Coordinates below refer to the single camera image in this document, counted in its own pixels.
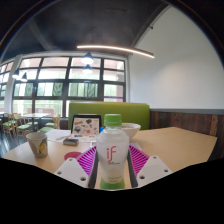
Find long curved linear ceiling light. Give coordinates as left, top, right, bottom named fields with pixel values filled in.
left=76, top=44, right=156, bottom=60

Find green-capped clear drink bottle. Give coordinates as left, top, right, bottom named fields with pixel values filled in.
left=95, top=113, right=130, bottom=191

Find large black-framed window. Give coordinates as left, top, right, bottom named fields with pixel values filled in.
left=0, top=54, right=128, bottom=116

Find white paper sheets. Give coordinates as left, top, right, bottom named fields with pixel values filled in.
left=44, top=129, right=73, bottom=143

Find small dark flat phone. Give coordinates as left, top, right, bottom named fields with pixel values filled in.
left=62, top=137, right=80, bottom=147

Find flat round red coaster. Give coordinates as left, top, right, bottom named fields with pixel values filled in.
left=63, top=151, right=83, bottom=162

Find green upholstered bench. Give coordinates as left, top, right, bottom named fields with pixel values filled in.
left=67, top=101, right=151, bottom=132

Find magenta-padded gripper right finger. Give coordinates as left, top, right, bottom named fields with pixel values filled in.
left=126, top=144, right=174, bottom=189

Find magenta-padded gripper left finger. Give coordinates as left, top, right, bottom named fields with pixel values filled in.
left=54, top=145, right=100, bottom=190

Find group of pendant lamps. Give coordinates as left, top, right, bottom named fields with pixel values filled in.
left=11, top=51, right=95, bottom=83

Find printed paper cup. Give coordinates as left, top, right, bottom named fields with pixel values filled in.
left=25, top=131, right=49, bottom=159

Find light wooden dining table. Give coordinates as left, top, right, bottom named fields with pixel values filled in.
left=19, top=112, right=51, bottom=129

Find white ceramic soup bowl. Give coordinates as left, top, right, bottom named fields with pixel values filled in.
left=120, top=122, right=142, bottom=140

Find black-framed tablet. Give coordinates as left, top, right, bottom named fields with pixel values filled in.
left=70, top=114, right=103, bottom=137

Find group of green-seated wooden chairs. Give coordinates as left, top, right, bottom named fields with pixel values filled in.
left=1, top=112, right=63, bottom=141

